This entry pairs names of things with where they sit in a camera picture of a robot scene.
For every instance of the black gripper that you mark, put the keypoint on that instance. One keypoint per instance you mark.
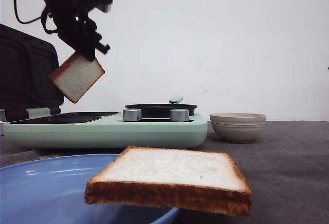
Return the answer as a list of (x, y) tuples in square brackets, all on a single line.
[(73, 26)]

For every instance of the white bread slice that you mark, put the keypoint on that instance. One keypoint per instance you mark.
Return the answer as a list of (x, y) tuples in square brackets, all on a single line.
[(76, 76), (195, 180)]

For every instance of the breakfast maker hinged lid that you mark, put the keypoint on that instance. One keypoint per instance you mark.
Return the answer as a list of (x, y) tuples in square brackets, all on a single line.
[(26, 64)]

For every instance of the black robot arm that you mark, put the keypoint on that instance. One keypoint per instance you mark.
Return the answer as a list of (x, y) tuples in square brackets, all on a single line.
[(70, 21)]

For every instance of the mint green breakfast maker base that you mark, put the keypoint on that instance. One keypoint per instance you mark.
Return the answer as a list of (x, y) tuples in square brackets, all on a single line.
[(104, 130)]

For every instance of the left silver control knob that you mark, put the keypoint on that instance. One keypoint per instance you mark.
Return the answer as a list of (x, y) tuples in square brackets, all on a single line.
[(132, 114)]

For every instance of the silver control knob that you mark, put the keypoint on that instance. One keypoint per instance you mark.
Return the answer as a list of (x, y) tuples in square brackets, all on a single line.
[(132, 114), (179, 115)]

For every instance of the right silver control knob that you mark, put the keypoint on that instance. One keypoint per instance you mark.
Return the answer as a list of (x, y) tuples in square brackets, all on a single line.
[(179, 115)]

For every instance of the blue plastic plate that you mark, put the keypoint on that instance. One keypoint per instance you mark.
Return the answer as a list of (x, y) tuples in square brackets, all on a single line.
[(52, 191)]

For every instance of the beige ribbed bowl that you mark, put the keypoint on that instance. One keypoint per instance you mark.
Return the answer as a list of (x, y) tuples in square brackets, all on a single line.
[(238, 127)]

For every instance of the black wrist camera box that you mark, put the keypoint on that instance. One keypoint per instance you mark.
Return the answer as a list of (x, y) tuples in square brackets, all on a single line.
[(102, 5)]

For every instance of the black frying pan green handle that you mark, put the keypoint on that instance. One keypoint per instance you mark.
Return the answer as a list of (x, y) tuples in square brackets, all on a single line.
[(162, 110)]

